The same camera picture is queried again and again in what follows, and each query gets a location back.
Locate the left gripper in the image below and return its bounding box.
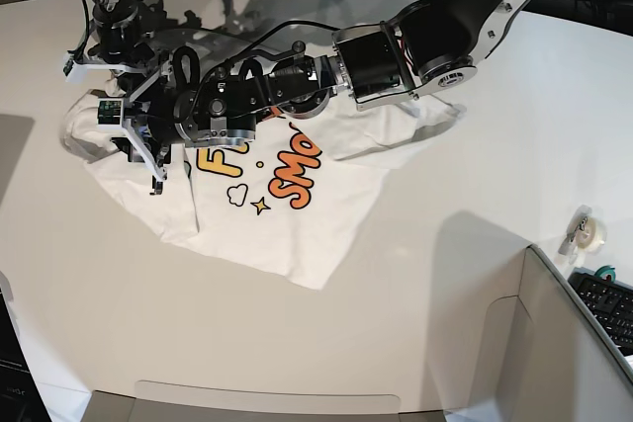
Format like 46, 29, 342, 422
111, 53, 198, 195

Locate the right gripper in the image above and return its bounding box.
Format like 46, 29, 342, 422
62, 29, 168, 78

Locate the white printed t-shirt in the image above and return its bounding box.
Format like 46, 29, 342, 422
59, 92, 466, 290

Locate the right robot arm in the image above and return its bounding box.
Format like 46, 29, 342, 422
63, 0, 166, 83

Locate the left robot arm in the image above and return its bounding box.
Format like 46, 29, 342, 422
97, 0, 530, 194

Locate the grey partition panel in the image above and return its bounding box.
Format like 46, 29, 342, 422
82, 245, 632, 421

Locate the clear tape dispenser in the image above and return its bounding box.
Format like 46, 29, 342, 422
558, 205, 607, 267

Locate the green tape roll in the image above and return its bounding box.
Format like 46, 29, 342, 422
594, 266, 616, 283

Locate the black computer keyboard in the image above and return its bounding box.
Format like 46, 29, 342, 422
568, 273, 633, 356

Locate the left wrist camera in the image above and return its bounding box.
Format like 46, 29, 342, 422
97, 98, 126, 132

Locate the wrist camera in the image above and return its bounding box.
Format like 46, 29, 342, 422
97, 98, 126, 132
62, 58, 88, 84

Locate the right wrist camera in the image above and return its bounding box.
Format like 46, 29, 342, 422
62, 58, 88, 84

